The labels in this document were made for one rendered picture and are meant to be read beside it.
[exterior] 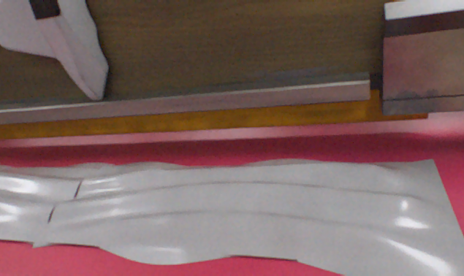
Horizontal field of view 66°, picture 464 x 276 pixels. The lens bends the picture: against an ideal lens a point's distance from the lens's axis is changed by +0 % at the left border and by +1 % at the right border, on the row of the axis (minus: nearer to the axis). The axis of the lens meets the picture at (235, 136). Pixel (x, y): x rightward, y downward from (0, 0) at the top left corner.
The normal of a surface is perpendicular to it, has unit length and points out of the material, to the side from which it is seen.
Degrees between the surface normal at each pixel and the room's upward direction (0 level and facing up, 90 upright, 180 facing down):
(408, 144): 0
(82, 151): 0
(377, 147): 0
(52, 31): 103
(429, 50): 90
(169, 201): 31
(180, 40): 90
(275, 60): 90
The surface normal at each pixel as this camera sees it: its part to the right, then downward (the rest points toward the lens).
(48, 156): -0.18, -0.88
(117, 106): -0.25, 0.48
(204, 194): -0.25, -0.50
